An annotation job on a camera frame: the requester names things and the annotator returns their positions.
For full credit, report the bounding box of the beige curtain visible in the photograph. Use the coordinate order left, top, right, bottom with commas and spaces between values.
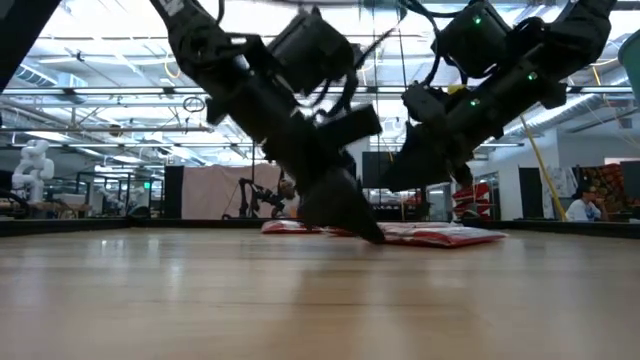
181, 163, 284, 220

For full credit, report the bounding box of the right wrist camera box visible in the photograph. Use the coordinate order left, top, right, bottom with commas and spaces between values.
401, 81, 450, 125

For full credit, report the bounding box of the patterned fabric panel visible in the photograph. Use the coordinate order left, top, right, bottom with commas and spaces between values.
579, 164, 626, 214

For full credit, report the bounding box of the black metal table frame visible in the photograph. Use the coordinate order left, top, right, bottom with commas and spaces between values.
0, 217, 640, 240

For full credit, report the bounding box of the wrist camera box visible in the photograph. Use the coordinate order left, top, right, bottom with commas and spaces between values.
316, 103, 385, 150
401, 81, 450, 125

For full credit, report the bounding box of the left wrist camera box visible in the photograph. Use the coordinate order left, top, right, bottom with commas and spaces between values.
316, 103, 385, 150

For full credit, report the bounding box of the person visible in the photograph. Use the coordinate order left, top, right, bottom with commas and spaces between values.
277, 177, 301, 220
564, 183, 609, 223

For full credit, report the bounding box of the black door panel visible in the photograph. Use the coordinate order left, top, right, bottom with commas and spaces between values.
518, 167, 544, 220

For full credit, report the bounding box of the wooden work table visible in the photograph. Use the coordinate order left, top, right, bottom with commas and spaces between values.
0, 199, 94, 221

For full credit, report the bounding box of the black monitor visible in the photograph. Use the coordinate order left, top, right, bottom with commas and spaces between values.
361, 151, 401, 190

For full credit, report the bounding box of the hanging black cable loop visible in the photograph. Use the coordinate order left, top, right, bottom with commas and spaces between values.
182, 95, 207, 114

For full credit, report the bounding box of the white humanoid robot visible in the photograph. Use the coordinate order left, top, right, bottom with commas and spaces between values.
10, 138, 56, 204

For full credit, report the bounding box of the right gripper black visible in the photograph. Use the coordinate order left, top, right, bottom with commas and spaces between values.
382, 47, 569, 191

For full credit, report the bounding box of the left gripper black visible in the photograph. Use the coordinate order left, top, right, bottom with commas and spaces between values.
205, 64, 386, 245

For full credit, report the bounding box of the black partition panel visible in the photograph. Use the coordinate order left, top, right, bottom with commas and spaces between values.
163, 165, 185, 220

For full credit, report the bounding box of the teal plastic basket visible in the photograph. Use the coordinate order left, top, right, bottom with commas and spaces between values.
617, 28, 640, 101

